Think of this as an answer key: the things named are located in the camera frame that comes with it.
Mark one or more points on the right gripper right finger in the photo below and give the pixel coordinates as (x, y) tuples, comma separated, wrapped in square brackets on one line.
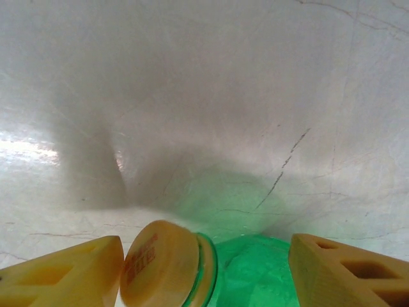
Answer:
[(351, 278)]

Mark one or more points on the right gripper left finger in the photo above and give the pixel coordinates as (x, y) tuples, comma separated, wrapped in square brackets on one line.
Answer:
[(48, 281)]

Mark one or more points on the green bottle yellow cap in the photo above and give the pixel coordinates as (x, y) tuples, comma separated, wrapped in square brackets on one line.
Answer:
[(255, 272)]

